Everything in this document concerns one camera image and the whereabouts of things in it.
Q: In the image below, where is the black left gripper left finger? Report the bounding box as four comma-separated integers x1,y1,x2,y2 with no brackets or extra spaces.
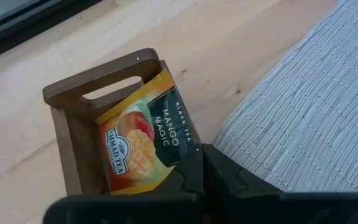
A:
149,143,205,224

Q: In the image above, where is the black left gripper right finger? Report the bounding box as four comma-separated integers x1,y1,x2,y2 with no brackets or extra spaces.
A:
203,143,285,224

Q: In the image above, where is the orange mango tea packet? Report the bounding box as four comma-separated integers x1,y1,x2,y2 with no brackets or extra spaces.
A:
95,69,202,195

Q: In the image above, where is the wooden three-compartment tea box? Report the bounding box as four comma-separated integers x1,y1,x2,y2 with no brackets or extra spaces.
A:
42,47,203,197

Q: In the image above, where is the grey woven placemat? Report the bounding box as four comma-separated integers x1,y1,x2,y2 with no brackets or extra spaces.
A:
211,0,358,193

